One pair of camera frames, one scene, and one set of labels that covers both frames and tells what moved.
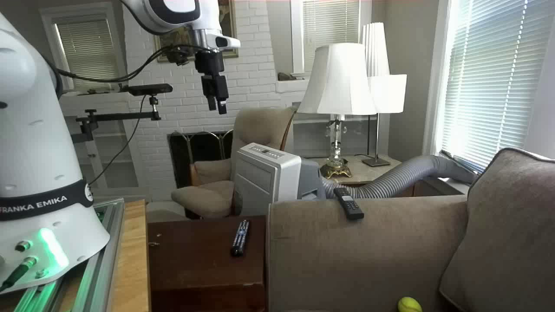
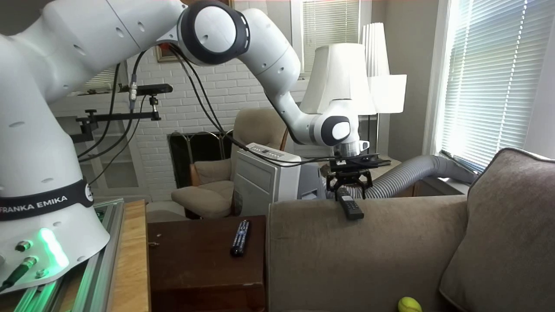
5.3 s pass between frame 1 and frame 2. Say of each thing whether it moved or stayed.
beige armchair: stayed
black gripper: moved
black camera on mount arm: stayed
